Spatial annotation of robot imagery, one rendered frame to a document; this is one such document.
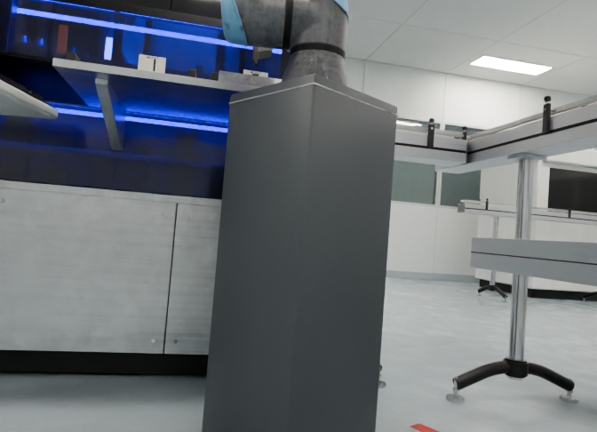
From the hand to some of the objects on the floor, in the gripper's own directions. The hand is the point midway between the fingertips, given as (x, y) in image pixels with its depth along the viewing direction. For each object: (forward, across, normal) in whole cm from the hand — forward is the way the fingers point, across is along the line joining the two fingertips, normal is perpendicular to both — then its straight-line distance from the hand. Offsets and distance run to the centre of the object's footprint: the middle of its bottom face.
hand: (253, 60), depth 146 cm
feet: (+102, +14, -97) cm, 142 cm away
